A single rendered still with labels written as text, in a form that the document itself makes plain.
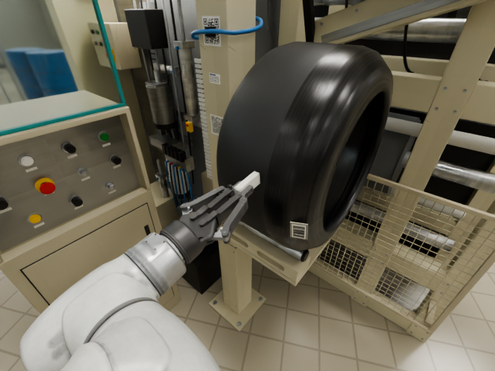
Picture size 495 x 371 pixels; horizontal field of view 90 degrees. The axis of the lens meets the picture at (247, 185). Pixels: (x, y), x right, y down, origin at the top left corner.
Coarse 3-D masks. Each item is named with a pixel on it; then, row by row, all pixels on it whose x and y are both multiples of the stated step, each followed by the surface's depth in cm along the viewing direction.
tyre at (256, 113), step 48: (288, 48) 62; (336, 48) 57; (240, 96) 59; (288, 96) 52; (336, 96) 49; (384, 96) 69; (240, 144) 58; (288, 144) 51; (336, 144) 51; (288, 192) 53; (336, 192) 99; (288, 240) 63
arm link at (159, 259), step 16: (144, 240) 39; (160, 240) 39; (128, 256) 38; (144, 256) 37; (160, 256) 37; (176, 256) 38; (144, 272) 36; (160, 272) 37; (176, 272) 39; (160, 288) 37
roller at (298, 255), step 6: (240, 222) 93; (246, 228) 93; (252, 228) 90; (258, 234) 89; (270, 240) 86; (276, 246) 85; (282, 246) 83; (288, 252) 83; (294, 252) 81; (300, 252) 80; (306, 252) 80; (300, 258) 80
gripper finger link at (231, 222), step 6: (246, 198) 49; (240, 204) 48; (234, 210) 47; (240, 210) 47; (246, 210) 49; (228, 216) 45; (234, 216) 45; (240, 216) 47; (228, 222) 44; (234, 222) 46; (222, 228) 43; (228, 228) 43; (234, 228) 46; (222, 234) 42; (228, 234) 43; (228, 240) 44
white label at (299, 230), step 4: (292, 224) 57; (296, 224) 56; (300, 224) 56; (304, 224) 56; (292, 228) 58; (296, 228) 58; (300, 228) 57; (304, 228) 57; (292, 232) 59; (296, 232) 59; (300, 232) 58; (304, 232) 58; (292, 236) 60; (296, 236) 60; (300, 236) 59; (304, 236) 59
